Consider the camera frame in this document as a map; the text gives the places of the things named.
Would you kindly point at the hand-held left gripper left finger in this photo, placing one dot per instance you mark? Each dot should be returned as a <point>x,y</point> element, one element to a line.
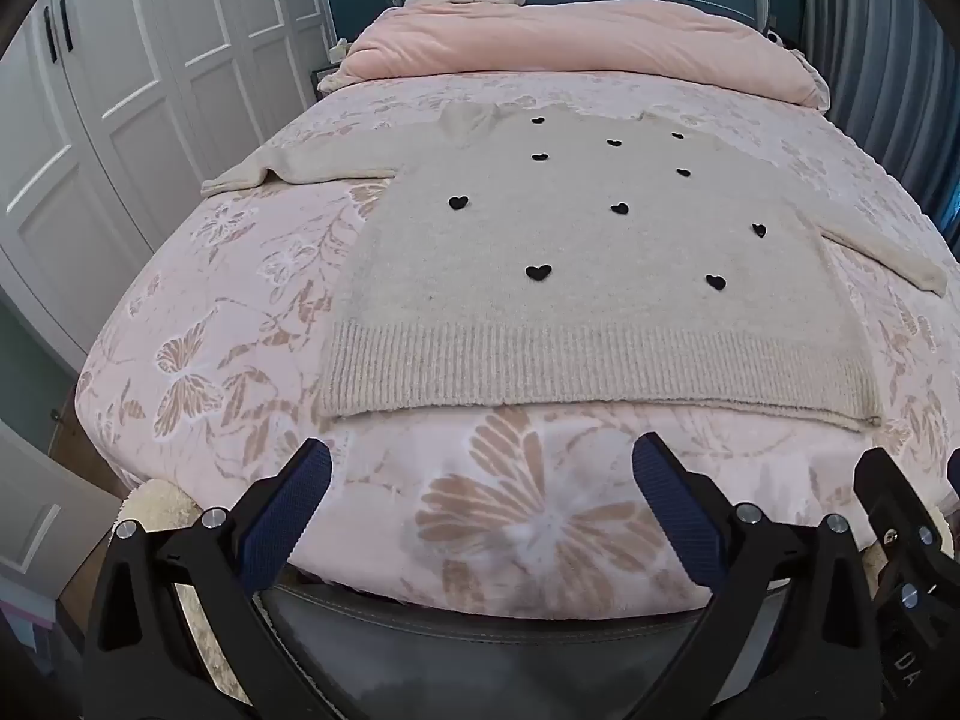
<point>289,514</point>

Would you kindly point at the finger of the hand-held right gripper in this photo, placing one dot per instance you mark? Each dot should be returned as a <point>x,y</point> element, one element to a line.
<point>954,472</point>
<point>900,495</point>

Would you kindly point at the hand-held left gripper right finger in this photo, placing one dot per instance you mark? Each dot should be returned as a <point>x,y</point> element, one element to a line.
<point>675,514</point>

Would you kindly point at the beige sweater with black hearts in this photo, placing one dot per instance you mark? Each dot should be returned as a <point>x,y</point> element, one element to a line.
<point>562,300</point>

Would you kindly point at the cream fluffy rug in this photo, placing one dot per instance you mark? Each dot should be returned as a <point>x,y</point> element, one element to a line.
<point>161,502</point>

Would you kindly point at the pink floral bed sheet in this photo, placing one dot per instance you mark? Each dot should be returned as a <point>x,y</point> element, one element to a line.
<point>525,525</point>

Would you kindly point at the white cabinet door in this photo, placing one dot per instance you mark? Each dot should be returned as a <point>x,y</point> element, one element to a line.
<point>45,510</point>

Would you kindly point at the grey curtain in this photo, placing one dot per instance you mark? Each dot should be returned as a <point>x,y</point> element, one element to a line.
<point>877,52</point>

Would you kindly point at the bedside table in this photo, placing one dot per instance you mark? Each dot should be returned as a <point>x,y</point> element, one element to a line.
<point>324,82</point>

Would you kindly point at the white wardrobe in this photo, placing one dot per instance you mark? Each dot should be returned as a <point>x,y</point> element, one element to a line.
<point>150,90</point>

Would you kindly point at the pink duvet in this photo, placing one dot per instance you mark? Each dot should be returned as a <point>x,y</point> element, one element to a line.
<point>570,45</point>

